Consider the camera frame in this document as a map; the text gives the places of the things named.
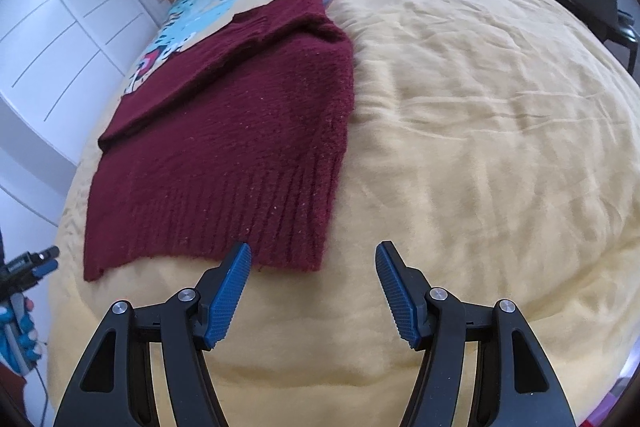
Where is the yellow printed blanket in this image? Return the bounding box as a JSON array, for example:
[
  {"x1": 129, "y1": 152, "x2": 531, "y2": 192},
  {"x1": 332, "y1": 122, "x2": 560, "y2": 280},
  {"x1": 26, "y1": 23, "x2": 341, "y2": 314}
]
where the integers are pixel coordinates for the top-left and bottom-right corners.
[{"x1": 44, "y1": 0, "x2": 640, "y2": 427}]

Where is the maroon knitted sweater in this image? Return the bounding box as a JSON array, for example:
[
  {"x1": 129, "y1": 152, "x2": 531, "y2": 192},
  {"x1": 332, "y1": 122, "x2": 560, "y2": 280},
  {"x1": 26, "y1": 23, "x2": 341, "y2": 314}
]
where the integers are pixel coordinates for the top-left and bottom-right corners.
[{"x1": 82, "y1": 0, "x2": 357, "y2": 284}]

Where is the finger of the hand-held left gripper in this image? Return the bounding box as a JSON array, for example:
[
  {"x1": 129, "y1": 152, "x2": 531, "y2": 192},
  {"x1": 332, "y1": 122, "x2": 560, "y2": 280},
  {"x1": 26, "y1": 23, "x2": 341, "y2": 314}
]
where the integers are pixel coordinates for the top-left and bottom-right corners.
[
  {"x1": 22, "y1": 258, "x2": 59, "y2": 282},
  {"x1": 15, "y1": 245, "x2": 61, "y2": 265}
]

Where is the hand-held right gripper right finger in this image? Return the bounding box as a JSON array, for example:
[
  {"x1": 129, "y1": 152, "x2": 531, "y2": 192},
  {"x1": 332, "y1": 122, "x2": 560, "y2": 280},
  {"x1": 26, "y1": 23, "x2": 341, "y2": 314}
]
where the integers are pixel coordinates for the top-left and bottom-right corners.
[{"x1": 376, "y1": 241, "x2": 577, "y2": 427}]

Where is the white wardrobe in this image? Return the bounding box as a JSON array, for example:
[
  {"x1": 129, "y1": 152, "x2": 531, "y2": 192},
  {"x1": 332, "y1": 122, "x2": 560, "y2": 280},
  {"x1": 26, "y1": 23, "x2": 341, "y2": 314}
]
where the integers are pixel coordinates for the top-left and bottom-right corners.
[{"x1": 0, "y1": 0, "x2": 168, "y2": 230}]

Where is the person's left hand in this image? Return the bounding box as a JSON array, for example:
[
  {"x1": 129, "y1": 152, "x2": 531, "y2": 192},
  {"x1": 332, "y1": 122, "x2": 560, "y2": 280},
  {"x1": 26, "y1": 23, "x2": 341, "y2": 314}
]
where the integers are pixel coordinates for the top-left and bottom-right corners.
[{"x1": 0, "y1": 293, "x2": 42, "y2": 377}]

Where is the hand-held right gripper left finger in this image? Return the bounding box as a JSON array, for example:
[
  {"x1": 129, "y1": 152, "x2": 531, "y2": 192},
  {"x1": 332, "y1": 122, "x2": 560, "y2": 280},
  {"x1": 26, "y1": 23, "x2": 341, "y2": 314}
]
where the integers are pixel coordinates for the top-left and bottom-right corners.
[{"x1": 52, "y1": 242, "x2": 252, "y2": 427}]

